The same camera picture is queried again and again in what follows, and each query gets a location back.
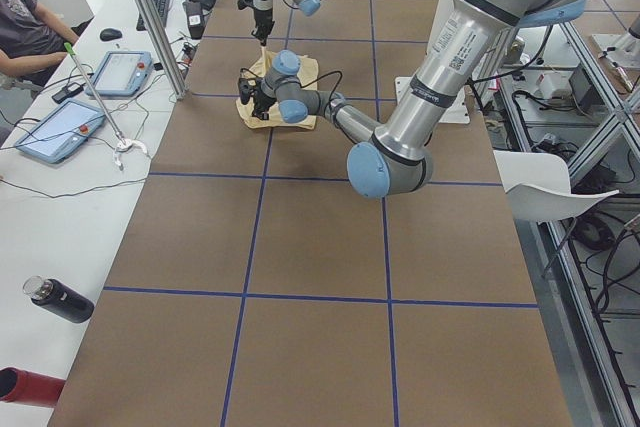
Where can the aluminium frame post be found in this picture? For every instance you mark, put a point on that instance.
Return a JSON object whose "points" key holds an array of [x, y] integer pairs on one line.
{"points": [[156, 31]]}

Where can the black phone on desk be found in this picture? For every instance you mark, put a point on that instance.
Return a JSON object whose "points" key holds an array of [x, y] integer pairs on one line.
{"points": [[68, 91]]}

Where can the far blue teach pendant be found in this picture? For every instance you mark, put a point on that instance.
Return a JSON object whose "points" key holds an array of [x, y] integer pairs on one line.
{"points": [[122, 73]]}

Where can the cream long-sleeve printed shirt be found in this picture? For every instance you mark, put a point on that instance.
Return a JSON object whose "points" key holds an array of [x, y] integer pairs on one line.
{"points": [[292, 81]]}

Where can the near blue teach pendant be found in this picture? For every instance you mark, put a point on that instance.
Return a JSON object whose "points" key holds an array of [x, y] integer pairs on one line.
{"points": [[61, 132]]}

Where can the red cylinder bottle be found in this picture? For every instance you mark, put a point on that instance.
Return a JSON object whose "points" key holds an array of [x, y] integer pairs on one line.
{"points": [[29, 388]]}

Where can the black computer mouse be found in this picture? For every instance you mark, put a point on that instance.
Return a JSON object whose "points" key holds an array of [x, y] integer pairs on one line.
{"points": [[109, 34]]}

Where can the seated person dark shirt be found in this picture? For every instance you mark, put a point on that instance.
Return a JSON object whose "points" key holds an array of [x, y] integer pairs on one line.
{"points": [[33, 40]]}

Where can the black keyboard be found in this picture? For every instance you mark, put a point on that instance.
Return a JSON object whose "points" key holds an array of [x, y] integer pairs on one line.
{"points": [[155, 4]]}

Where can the white plastic chair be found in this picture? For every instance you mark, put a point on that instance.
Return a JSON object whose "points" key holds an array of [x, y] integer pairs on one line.
{"points": [[538, 187]]}

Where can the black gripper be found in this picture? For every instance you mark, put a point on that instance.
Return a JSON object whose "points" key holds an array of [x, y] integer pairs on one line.
{"points": [[262, 101], [263, 18]]}

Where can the blue teach pendant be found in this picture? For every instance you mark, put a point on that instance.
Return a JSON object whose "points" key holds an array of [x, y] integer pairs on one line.
{"points": [[61, 132], [122, 73]]}

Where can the aluminium side rack frame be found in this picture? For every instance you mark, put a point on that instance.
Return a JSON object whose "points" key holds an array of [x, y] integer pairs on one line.
{"points": [[589, 297]]}

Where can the black water bottle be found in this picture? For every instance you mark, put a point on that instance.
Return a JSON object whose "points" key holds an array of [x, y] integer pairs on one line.
{"points": [[59, 299]]}

